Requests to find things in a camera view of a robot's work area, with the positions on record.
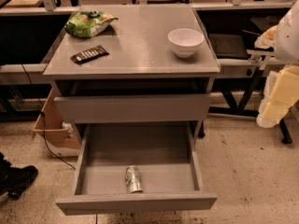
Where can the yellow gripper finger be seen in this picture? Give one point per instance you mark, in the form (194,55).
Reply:
(281,92)

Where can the silver green 7up can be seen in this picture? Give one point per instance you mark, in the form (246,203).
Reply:
(133,179)

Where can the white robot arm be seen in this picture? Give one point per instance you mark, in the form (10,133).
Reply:
(283,38)

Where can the closed top drawer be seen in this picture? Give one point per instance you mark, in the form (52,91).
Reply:
(129,108)

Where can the open middle drawer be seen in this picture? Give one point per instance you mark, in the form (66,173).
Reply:
(166,158)

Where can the grey drawer cabinet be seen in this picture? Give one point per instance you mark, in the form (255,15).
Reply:
(139,60)

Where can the black metal stand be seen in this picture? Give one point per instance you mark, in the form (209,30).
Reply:
(237,82)

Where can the white ceramic bowl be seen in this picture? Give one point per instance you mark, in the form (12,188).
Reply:
(185,42)

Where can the dark snack bar wrapper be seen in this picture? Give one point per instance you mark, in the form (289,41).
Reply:
(89,55)

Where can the green chip bag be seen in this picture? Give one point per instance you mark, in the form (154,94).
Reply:
(87,24)

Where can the brown cardboard box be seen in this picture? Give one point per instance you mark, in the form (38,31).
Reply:
(58,134)

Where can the black shoe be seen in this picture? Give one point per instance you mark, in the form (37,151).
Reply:
(13,180)

